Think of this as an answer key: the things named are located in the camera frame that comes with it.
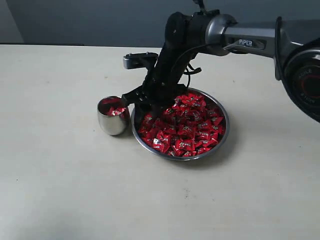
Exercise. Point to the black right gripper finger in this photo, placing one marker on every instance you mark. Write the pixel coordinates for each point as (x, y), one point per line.
(158, 111)
(141, 109)

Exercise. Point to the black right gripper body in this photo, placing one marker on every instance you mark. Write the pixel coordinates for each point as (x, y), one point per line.
(161, 83)

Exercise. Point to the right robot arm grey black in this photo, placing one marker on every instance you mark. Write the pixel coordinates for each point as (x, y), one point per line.
(293, 45)

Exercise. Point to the stainless steel cup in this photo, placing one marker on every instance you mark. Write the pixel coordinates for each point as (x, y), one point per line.
(113, 125)

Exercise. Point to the pile of red wrapped candies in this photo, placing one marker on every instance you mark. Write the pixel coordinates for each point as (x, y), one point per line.
(190, 127)

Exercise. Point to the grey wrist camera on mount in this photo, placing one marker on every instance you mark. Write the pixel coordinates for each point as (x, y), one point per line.
(140, 60)

